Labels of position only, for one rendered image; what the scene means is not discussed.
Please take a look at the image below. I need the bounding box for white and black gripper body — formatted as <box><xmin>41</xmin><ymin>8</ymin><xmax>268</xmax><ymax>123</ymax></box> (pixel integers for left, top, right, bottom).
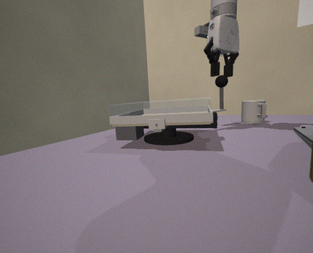
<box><xmin>207</xmin><ymin>13</ymin><xmax>239</xmax><ymax>56</ymax></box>

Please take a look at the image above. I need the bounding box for grey mug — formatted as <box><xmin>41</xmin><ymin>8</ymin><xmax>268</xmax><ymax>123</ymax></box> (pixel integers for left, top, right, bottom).
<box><xmin>241</xmin><ymin>100</ymin><xmax>267</xmax><ymax>123</ymax></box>

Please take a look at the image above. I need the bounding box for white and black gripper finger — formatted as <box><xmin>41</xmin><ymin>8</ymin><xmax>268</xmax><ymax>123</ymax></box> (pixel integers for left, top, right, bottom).
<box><xmin>223</xmin><ymin>53</ymin><xmax>239</xmax><ymax>77</ymax></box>
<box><xmin>204</xmin><ymin>37</ymin><xmax>221</xmax><ymax>77</ymax></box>

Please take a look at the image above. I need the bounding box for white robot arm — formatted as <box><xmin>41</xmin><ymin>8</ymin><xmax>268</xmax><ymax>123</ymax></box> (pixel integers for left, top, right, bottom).
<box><xmin>194</xmin><ymin>0</ymin><xmax>237</xmax><ymax>38</ymax></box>

